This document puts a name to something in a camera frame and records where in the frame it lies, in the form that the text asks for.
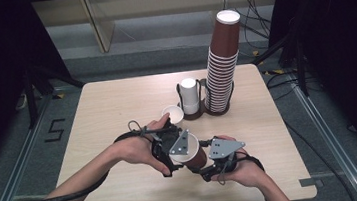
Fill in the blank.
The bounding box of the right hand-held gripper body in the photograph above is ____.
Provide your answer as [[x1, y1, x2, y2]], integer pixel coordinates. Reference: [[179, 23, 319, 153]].
[[197, 135, 250, 183]]

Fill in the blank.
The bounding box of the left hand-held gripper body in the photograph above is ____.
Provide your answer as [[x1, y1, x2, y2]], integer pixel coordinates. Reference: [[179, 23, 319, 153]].
[[148, 124, 194, 179]]

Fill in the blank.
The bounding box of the single brown paper cup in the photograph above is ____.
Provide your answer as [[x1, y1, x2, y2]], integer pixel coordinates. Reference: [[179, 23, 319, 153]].
[[175, 130, 210, 173]]

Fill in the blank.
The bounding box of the black double cup holder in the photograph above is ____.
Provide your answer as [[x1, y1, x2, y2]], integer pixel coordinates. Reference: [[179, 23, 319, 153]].
[[172, 74, 239, 123]]

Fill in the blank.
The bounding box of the single white paper cup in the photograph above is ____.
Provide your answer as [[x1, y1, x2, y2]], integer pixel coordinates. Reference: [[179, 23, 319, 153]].
[[160, 103, 186, 128]]

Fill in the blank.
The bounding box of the stack of white paper cups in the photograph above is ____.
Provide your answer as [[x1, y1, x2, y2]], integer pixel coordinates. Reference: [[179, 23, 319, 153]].
[[177, 75, 203, 116]]

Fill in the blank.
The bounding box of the stack of brown paper cups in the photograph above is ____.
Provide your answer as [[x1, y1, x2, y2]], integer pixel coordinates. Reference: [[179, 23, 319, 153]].
[[194, 7, 252, 116]]

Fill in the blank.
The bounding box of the person's right hand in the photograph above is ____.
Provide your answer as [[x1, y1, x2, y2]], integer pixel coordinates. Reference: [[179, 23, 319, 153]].
[[205, 130, 268, 193]]

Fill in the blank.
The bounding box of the person's left hand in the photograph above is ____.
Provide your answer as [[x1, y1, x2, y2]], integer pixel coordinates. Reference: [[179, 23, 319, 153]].
[[109, 111, 178, 182]]

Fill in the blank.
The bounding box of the grey tape strip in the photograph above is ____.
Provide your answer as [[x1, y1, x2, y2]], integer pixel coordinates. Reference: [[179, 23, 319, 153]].
[[298, 176, 324, 189]]

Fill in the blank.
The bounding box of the black metal stand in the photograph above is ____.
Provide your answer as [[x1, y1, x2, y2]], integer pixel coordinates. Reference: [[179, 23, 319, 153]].
[[21, 59, 90, 130], [249, 28, 312, 103]]

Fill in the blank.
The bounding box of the right hand-held gripper cable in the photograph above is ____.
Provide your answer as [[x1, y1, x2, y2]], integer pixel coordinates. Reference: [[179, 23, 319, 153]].
[[213, 147, 267, 187]]

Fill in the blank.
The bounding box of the hand-held gripper cable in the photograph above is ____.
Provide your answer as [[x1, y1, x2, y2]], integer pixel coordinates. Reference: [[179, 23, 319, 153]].
[[13, 116, 179, 201], [213, 147, 267, 187]]

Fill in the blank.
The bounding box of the black floor cable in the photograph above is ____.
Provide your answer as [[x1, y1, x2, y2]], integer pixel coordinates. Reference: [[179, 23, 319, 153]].
[[264, 65, 357, 201]]

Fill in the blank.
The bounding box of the left hand-held gripper cable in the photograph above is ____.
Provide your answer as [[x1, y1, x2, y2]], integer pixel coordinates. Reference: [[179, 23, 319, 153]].
[[13, 116, 179, 201]]

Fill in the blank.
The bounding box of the metal floor rail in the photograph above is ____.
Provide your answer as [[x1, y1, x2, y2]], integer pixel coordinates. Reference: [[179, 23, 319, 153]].
[[287, 67, 357, 201], [0, 93, 64, 201]]

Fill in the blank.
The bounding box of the bundle of black hanging cables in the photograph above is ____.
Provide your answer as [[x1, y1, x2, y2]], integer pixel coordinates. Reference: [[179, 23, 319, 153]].
[[236, 0, 277, 54]]

